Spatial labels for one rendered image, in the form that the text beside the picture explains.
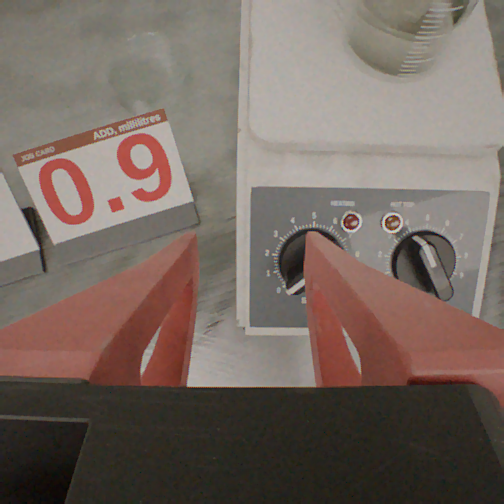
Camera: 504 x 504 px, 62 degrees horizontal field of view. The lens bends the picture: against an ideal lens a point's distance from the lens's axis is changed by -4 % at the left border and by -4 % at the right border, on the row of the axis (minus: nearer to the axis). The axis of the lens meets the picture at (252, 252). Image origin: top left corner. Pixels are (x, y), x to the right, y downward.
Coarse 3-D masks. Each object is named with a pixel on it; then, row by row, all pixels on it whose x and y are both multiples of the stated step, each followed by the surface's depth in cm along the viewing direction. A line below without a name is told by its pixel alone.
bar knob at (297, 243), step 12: (288, 240) 21; (300, 240) 21; (336, 240) 21; (288, 252) 21; (300, 252) 21; (288, 264) 21; (300, 264) 21; (288, 276) 20; (300, 276) 20; (288, 288) 20; (300, 288) 20
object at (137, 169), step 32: (160, 128) 25; (64, 160) 24; (96, 160) 25; (128, 160) 25; (160, 160) 25; (64, 192) 25; (96, 192) 25; (128, 192) 26; (160, 192) 26; (64, 224) 26
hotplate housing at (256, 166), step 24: (240, 48) 22; (240, 72) 22; (240, 96) 22; (240, 120) 21; (240, 144) 21; (240, 168) 21; (264, 168) 20; (288, 168) 20; (312, 168) 20; (336, 168) 20; (360, 168) 20; (384, 168) 20; (408, 168) 20; (432, 168) 20; (456, 168) 20; (480, 168) 20; (240, 192) 21; (240, 216) 21; (240, 240) 22; (240, 264) 22; (480, 264) 21; (240, 288) 22; (480, 288) 22; (240, 312) 23
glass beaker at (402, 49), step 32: (352, 0) 17; (384, 0) 15; (416, 0) 15; (448, 0) 14; (352, 32) 18; (384, 32) 17; (416, 32) 16; (448, 32) 16; (384, 64) 18; (416, 64) 18
